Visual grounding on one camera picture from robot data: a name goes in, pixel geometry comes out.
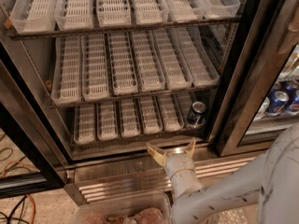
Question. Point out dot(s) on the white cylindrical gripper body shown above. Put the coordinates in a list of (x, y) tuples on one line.
[(177, 163)]

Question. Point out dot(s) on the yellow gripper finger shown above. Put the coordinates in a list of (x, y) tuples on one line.
[(190, 148), (158, 154)]

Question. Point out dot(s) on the dark blue pepsi can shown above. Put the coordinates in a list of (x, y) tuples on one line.
[(196, 114)]

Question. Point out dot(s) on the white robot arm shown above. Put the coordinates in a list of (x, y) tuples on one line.
[(271, 180)]

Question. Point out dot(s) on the stainless fridge base grille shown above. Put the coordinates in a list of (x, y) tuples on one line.
[(141, 174)]

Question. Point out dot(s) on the shelf tray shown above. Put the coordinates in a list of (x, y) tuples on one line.
[(122, 64), (84, 124), (186, 10), (106, 121), (113, 12), (66, 85), (129, 119), (33, 16), (148, 66), (217, 9), (151, 120), (185, 100), (170, 113), (74, 14), (201, 68), (94, 68), (175, 70), (150, 11)]

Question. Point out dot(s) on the closed right fridge door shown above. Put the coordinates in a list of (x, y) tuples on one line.
[(278, 29)]

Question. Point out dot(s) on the silver can behind glass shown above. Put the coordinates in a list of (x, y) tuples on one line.
[(262, 109)]

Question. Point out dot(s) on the blue pepsi can behind glass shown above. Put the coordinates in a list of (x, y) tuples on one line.
[(277, 101)]

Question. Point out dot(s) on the rear pepsi can behind glass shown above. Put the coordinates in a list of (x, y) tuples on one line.
[(290, 86)]

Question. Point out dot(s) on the open glass fridge door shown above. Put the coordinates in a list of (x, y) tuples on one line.
[(21, 123)]

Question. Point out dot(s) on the clear bin with brown items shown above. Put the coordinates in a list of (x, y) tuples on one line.
[(127, 206)]

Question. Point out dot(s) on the clear bin with bubble wrap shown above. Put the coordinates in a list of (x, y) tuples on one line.
[(241, 215)]

